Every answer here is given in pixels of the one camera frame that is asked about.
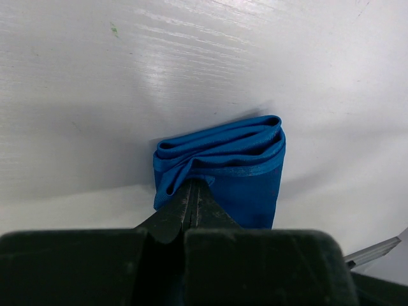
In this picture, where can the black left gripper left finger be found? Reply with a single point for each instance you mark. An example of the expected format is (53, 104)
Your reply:
(139, 266)

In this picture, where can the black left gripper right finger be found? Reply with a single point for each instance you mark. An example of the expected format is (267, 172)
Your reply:
(228, 265)

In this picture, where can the blue satin napkin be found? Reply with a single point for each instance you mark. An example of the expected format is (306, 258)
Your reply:
(241, 162)

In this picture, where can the aluminium frame rail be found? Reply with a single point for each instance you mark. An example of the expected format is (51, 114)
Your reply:
(371, 253)

